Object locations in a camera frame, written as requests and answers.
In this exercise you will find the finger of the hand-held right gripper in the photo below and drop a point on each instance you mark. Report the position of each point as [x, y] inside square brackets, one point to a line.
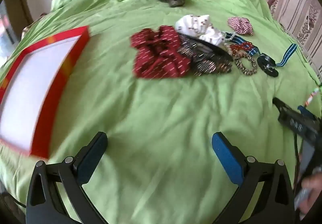
[307, 112]
[281, 105]

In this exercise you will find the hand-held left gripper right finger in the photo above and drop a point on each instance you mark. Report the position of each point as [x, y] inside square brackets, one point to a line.
[227, 158]

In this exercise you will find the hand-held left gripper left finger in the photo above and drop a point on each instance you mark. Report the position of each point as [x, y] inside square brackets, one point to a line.
[91, 161]

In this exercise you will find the dark patterned scrunchie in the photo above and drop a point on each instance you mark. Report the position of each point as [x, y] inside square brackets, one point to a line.
[208, 65]

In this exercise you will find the black hair clip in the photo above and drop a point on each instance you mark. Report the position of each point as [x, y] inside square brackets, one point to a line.
[213, 46]

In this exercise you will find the red and white striped scrunchie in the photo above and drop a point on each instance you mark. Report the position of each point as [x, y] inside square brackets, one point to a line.
[240, 25]

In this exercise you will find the red box with white inside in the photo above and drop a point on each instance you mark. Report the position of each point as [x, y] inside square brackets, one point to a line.
[32, 83]

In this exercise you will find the white printed scrunchie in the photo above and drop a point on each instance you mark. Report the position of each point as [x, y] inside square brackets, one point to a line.
[196, 26]

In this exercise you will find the dark red striped scrunchie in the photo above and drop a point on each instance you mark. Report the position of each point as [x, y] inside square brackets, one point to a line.
[158, 55]

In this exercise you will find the person's right hand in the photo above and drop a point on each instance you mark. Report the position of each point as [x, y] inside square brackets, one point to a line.
[313, 191]

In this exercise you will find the green blanket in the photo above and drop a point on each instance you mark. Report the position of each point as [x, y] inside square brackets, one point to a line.
[156, 118]

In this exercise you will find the striped patterned sofa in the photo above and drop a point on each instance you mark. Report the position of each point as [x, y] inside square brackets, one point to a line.
[294, 12]

